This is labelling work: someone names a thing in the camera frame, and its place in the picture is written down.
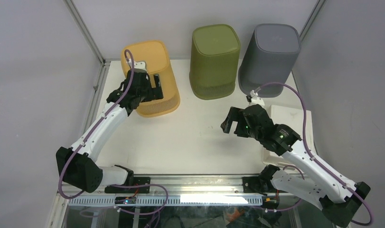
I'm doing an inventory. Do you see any yellow mesh waste bin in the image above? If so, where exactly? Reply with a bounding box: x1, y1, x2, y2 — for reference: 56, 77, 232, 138
121, 40, 180, 117

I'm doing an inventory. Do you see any white perforated plastic basket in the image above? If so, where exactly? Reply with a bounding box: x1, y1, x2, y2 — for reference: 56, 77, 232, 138
262, 104, 317, 167

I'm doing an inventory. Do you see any green mesh waste bin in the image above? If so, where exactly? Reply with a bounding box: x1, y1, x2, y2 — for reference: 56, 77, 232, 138
189, 24, 241, 100

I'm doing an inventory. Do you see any grey mesh waste bin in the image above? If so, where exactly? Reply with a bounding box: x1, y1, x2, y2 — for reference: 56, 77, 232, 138
238, 23, 301, 95

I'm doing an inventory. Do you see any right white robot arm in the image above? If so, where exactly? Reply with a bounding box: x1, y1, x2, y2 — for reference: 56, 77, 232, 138
221, 104, 371, 227

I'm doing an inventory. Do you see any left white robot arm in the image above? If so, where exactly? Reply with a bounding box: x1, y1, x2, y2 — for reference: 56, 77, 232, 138
56, 69, 164, 193

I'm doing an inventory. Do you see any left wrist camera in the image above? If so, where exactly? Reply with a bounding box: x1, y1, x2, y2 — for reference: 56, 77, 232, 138
128, 60, 148, 72

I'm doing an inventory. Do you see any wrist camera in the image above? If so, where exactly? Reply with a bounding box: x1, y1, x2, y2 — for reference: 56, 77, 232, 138
246, 90, 265, 108
128, 60, 148, 72

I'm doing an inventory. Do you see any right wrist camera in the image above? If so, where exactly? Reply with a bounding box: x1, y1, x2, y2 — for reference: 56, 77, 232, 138
246, 90, 265, 108

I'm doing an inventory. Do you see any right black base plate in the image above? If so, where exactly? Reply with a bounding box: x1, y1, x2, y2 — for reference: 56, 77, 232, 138
242, 176, 276, 195

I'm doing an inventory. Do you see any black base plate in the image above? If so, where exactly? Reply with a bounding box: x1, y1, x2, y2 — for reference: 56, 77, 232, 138
242, 176, 276, 195
104, 177, 151, 194

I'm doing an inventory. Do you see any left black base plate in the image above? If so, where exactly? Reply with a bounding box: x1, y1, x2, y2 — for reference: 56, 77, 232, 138
104, 177, 151, 194

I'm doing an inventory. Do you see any left aluminium corner post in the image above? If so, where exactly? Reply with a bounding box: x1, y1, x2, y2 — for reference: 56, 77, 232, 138
63, 0, 105, 65

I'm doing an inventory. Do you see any aluminium corner post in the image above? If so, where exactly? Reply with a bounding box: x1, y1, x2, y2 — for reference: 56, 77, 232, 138
63, 0, 105, 65
300, 0, 326, 42

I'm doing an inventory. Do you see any aluminium mounting rail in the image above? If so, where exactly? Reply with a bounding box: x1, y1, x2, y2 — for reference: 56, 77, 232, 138
56, 174, 309, 196

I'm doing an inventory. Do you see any white slotted cable duct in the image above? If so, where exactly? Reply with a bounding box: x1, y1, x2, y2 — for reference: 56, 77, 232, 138
68, 194, 263, 207

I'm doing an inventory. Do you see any right aluminium corner post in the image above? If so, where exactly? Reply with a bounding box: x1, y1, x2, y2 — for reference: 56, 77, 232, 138
300, 0, 326, 42

